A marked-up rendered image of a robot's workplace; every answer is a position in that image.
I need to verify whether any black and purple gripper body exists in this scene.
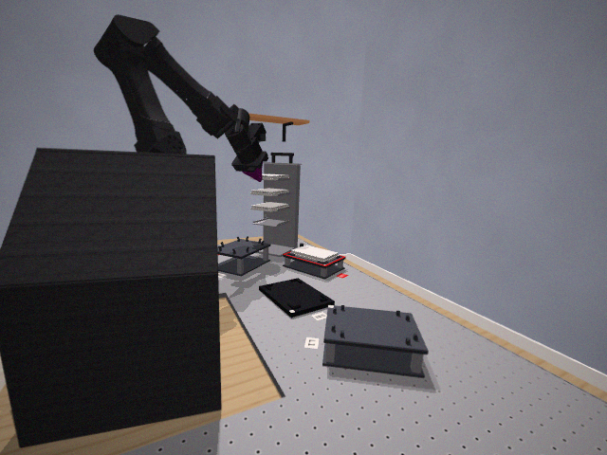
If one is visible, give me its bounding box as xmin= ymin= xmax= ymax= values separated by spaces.
xmin=231 ymin=142 xmax=268 ymax=173

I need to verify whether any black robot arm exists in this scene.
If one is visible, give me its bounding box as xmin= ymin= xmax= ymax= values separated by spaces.
xmin=94 ymin=15 xmax=267 ymax=158

